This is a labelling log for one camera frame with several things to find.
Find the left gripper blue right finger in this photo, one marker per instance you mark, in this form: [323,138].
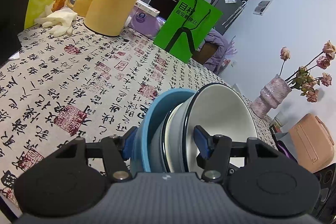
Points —
[205,142]

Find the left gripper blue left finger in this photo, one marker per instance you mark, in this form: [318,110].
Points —
[126,141]

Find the white black-rimmed bowl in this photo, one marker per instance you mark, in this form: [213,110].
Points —
[166,153]
[219,110]

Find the blue bowl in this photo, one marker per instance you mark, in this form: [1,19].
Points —
[140,158]

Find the pink laptop case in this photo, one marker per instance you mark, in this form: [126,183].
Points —
[313,143]

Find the red small box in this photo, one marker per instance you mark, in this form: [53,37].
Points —
[273,129]

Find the grey purple cloth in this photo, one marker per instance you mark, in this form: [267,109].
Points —
[285,145]

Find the drinking glass with straw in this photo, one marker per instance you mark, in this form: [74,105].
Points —
[279,120]

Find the pink textured vase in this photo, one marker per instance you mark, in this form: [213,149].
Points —
[271,96]

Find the calligraphy print tablecloth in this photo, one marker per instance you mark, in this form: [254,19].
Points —
[82,85]

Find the dried pink roses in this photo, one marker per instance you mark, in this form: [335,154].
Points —
[305,82]

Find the wooden chair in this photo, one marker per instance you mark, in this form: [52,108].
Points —
[206,52]

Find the purple puffer jacket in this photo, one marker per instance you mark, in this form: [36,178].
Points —
[225,50]

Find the purple tissue pack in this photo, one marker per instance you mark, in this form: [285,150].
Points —
[144,23]

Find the green paper shopping bag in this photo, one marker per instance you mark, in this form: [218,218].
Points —
[186,27]

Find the white flat box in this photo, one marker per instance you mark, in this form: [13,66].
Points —
[146,8]

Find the white rubber gloves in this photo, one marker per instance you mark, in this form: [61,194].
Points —
[59,21]

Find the grey refrigerator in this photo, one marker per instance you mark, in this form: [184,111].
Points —
[231,9]

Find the yellow mug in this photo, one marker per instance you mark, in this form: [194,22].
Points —
[81,7]

